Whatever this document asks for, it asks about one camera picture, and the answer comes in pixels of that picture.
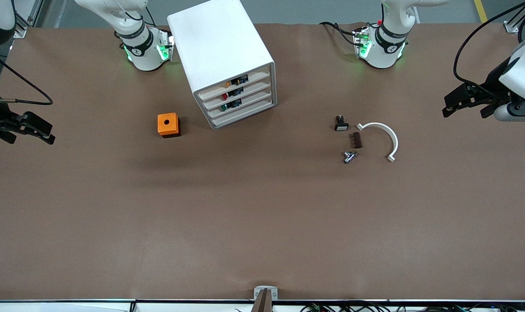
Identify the green push button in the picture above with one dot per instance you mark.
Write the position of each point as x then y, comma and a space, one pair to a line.
233, 104

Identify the brown terminal block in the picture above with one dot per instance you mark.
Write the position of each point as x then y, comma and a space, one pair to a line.
356, 141

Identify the orange push button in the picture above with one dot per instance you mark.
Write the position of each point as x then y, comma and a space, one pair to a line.
238, 81

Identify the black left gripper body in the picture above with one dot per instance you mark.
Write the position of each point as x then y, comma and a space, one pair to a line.
491, 83

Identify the orange button enclosure box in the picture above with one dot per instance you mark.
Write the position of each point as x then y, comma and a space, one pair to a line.
162, 126

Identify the red push button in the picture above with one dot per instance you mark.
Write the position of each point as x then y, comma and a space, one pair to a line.
235, 92

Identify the white curved plastic bracket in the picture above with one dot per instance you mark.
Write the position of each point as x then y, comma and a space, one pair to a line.
394, 141

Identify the white plastic drawer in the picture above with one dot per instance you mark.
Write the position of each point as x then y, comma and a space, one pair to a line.
256, 82
256, 104
256, 93
249, 116

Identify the white table edge rail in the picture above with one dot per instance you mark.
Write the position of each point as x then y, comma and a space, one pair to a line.
72, 307

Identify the black white push button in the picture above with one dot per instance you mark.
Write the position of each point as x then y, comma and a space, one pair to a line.
341, 126

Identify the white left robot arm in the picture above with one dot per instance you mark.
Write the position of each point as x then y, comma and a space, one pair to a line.
384, 52

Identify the brown paper table cover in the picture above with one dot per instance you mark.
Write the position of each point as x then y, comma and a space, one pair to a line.
262, 216

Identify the white drawer cabinet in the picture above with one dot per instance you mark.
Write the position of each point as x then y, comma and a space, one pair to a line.
215, 39

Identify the grey metal mount bracket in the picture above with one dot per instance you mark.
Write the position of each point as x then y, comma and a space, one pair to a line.
257, 294

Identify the aluminium frame profile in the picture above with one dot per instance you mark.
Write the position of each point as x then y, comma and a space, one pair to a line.
510, 27
22, 31

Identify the silver metal switch part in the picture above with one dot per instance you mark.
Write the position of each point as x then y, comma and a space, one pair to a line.
348, 158

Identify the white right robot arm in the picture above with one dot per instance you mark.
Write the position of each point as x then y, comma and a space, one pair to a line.
145, 56

